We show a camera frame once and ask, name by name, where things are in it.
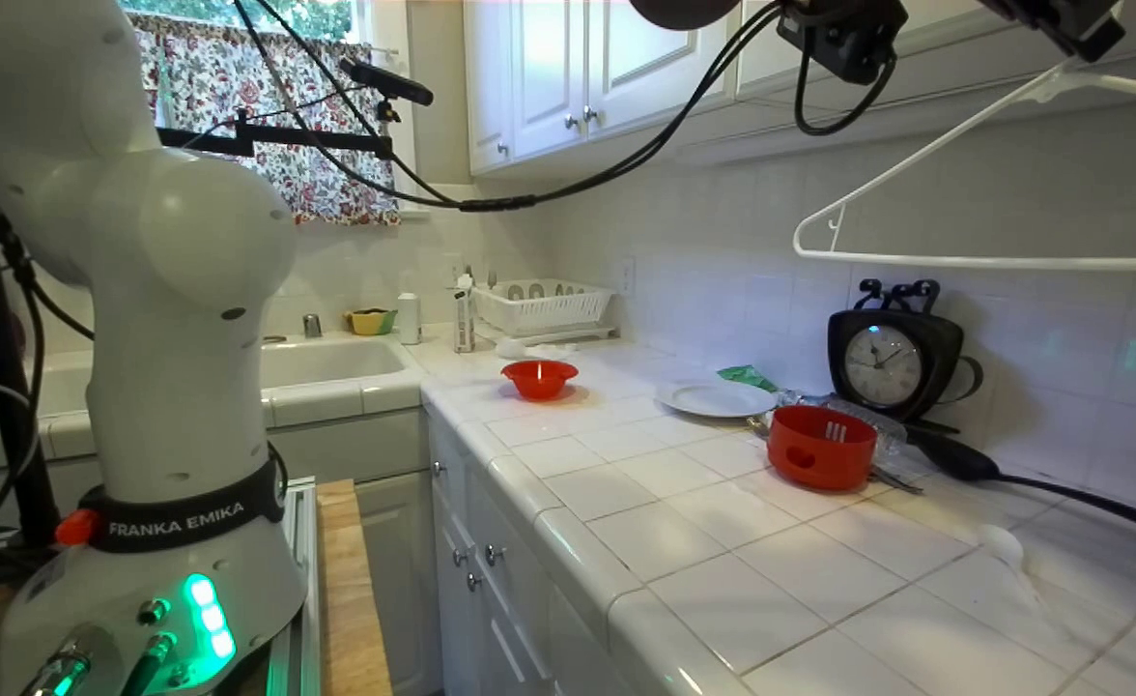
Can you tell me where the white dish rack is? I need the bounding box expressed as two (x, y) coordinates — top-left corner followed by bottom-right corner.
(470, 278), (618, 342)

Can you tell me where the white crumpled paper towel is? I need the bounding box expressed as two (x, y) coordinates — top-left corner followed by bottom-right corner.
(979, 516), (1032, 577)

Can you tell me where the white cabinet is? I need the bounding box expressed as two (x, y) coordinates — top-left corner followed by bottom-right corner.
(458, 0), (1136, 176)
(264, 400), (675, 696)

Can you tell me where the white upper cabinet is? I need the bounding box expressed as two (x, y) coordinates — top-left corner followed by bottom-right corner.
(458, 0), (1136, 176)

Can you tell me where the white kitchen sink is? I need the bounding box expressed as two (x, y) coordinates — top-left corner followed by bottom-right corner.
(0, 333), (428, 456)

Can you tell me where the black cable bundle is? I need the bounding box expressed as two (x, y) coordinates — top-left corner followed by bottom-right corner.
(228, 0), (792, 216)

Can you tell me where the deep red pot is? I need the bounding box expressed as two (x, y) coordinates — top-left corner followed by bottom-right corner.
(765, 400), (880, 499)

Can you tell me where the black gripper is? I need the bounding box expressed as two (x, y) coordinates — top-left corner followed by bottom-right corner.
(972, 0), (1129, 64)

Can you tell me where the white tall cup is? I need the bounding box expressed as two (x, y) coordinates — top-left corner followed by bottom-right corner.
(394, 288), (424, 349)

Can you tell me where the black camera on boom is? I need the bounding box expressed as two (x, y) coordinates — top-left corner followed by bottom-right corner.
(335, 55), (440, 110)

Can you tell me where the black tool cable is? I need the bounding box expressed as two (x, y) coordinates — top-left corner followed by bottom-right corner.
(994, 466), (1136, 548)

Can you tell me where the white plate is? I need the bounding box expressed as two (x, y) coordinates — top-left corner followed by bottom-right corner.
(653, 374), (782, 425)

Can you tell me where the floral curtain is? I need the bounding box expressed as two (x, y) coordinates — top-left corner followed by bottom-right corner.
(127, 11), (407, 233)

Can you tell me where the shallow red bowl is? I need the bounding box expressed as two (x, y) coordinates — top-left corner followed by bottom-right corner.
(498, 354), (583, 404)

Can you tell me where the black handled tool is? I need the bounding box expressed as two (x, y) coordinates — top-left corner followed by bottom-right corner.
(905, 421), (1005, 488)

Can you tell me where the black table clock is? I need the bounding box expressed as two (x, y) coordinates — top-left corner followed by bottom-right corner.
(824, 273), (984, 425)

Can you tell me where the green utensil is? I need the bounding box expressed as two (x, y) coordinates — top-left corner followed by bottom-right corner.
(716, 360), (789, 399)

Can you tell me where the white lower cabinet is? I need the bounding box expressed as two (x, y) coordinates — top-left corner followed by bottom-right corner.
(264, 400), (675, 696)

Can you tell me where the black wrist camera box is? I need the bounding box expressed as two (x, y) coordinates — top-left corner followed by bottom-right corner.
(778, 0), (911, 88)

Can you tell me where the wooden board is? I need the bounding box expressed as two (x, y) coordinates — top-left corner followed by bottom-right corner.
(314, 476), (397, 696)

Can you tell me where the soap bottle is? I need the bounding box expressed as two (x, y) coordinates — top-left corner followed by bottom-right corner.
(452, 262), (482, 354)

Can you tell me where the yellow green bowl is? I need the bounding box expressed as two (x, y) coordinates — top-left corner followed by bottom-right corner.
(345, 304), (402, 338)

